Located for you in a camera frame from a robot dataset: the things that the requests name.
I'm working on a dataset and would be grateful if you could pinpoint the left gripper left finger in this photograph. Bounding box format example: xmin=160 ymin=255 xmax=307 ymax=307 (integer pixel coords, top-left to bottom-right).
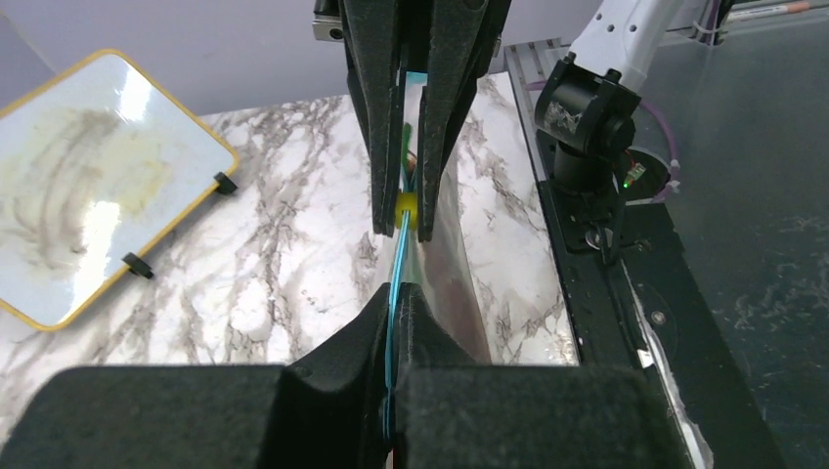
xmin=1 ymin=286 xmax=389 ymax=468

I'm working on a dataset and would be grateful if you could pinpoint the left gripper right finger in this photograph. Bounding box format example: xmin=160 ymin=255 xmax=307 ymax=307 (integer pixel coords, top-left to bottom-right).
xmin=393 ymin=283 xmax=677 ymax=468

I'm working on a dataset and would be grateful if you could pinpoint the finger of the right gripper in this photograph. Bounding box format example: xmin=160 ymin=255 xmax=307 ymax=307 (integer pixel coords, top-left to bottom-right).
xmin=416 ymin=1 xmax=510 ymax=242
xmin=339 ymin=0 xmax=403 ymax=236

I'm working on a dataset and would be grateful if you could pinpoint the clear zip top bag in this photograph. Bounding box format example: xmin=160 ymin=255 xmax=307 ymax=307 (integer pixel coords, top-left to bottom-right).
xmin=381 ymin=72 xmax=492 ymax=440

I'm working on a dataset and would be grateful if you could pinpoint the green chili pepper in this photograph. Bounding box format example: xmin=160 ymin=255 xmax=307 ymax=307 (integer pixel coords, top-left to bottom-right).
xmin=401 ymin=122 xmax=417 ymax=175

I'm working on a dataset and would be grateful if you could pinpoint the red meat slice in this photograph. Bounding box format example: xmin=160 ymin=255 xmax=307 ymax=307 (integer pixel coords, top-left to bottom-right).
xmin=423 ymin=235 xmax=490 ymax=362

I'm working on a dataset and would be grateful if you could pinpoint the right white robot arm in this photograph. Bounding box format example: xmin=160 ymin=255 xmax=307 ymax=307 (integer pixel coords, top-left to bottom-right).
xmin=315 ymin=1 xmax=679 ymax=241

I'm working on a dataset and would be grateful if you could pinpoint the wood framed whiteboard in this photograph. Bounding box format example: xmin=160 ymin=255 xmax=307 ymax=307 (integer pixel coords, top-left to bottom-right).
xmin=1 ymin=49 xmax=240 ymax=331

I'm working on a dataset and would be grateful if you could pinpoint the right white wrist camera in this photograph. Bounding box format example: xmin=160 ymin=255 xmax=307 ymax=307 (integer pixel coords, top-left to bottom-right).
xmin=312 ymin=0 xmax=344 ymax=42

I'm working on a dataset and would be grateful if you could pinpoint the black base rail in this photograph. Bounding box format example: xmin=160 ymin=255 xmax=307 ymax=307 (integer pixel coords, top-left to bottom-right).
xmin=505 ymin=40 xmax=785 ymax=468

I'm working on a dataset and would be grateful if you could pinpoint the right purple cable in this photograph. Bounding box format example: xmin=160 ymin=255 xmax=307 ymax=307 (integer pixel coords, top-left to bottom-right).
xmin=524 ymin=0 xmax=726 ymax=207

